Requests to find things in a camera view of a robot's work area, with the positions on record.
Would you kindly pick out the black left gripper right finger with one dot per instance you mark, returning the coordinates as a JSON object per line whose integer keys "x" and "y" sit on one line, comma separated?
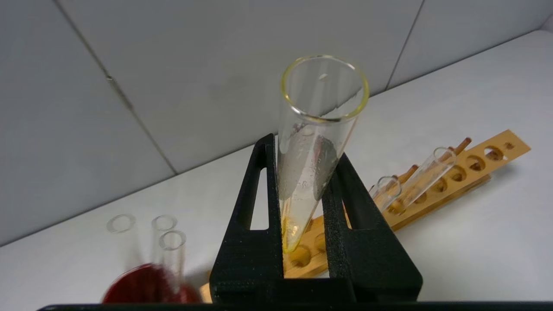
{"x": 371, "y": 263}

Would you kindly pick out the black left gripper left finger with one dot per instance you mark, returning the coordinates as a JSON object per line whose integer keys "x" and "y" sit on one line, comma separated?
{"x": 250, "y": 259}

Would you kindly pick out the test tube with yellow pigment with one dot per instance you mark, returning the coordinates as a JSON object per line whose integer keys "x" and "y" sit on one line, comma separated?
{"x": 432, "y": 172}
{"x": 311, "y": 172}

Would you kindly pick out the test tube with green pigment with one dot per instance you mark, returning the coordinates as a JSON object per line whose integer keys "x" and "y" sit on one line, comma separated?
{"x": 386, "y": 192}

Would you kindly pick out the empty glass test tube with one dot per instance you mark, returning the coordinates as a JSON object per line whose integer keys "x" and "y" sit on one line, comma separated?
{"x": 122, "y": 242}
{"x": 163, "y": 223}

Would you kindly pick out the wooden test tube rack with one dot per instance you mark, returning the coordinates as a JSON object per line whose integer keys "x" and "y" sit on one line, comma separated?
{"x": 432, "y": 185}

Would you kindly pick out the red cup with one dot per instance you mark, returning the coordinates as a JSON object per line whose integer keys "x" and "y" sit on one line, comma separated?
{"x": 142, "y": 287}

